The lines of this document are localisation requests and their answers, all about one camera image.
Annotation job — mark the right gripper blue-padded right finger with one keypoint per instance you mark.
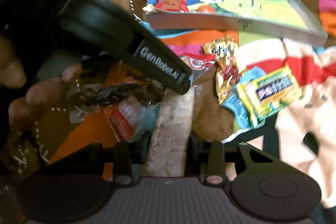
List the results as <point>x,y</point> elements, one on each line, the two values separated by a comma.
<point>205,160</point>

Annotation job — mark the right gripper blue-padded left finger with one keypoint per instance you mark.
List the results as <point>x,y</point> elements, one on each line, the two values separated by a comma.
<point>129,157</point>

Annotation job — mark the red and white snack packet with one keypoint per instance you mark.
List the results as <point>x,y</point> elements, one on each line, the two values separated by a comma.
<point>125,117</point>

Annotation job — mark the pale rice cracker bar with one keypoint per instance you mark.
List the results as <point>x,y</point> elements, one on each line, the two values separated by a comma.
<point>167,152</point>

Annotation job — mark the dark brown snack packet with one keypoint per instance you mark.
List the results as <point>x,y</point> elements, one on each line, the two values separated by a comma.
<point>89,96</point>

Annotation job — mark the yellow green snack packet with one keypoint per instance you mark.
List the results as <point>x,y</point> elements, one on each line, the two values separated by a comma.
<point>259,95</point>

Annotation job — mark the red white candy packet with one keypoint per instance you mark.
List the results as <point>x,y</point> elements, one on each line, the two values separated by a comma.
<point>198,62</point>

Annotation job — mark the gold snack packet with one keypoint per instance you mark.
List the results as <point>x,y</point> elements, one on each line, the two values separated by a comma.
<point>228,74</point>

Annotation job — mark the person's left hand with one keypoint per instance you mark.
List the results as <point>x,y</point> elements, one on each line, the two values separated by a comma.
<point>24,111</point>

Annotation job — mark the colourful cartoon blanket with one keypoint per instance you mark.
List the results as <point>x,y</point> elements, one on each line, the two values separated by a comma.
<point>302,134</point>

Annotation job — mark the grey tray with cartoon towel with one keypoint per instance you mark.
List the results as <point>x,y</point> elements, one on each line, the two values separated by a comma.
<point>289,19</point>

